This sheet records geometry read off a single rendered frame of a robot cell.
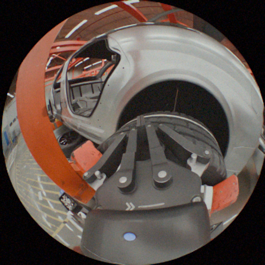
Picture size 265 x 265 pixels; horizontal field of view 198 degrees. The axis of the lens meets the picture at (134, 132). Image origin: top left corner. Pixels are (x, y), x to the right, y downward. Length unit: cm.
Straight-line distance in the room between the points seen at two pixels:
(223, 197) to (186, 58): 47
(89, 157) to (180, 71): 45
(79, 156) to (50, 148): 21
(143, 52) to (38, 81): 46
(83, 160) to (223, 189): 36
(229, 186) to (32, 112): 59
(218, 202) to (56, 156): 56
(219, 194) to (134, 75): 53
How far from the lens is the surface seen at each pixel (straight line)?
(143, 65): 43
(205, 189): 21
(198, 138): 22
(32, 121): 38
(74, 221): 31
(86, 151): 25
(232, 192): 24
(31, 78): 39
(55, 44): 352
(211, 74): 44
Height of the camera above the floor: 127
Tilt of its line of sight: 32 degrees down
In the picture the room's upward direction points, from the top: 1 degrees clockwise
